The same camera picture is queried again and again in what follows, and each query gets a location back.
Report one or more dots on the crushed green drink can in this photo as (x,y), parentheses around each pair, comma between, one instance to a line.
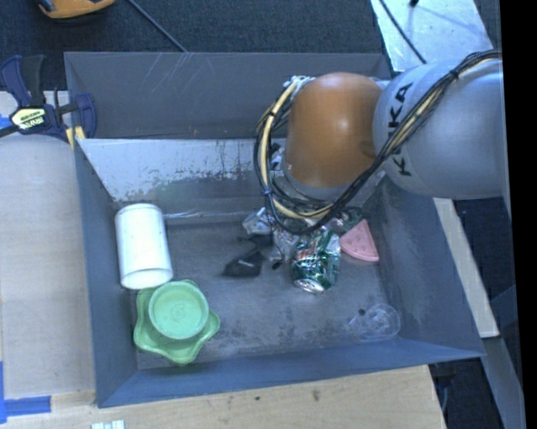
(317,262)

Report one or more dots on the black flat packet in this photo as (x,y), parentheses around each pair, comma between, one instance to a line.
(244,267)

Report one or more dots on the grey metal bin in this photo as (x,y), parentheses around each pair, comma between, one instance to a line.
(265,309)

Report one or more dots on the pink watermelon slice toy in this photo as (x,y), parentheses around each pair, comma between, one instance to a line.
(360,245)

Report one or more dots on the clear glass cup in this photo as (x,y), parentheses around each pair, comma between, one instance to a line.
(376,322)

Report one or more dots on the green flower-shaped cup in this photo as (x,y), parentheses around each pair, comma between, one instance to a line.
(177,321)

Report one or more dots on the white plastic cup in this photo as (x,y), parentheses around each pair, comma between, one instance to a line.
(142,244)

